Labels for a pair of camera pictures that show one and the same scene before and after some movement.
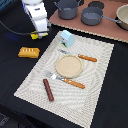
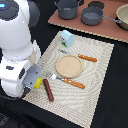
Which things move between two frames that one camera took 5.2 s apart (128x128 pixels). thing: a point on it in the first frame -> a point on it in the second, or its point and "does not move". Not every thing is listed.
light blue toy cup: x=67 y=39 does not move
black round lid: x=98 y=4 does not move
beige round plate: x=69 y=66 does not move
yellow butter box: x=34 y=35 -> x=37 y=83
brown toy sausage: x=48 y=89 does not move
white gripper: x=41 y=23 -> x=15 y=73
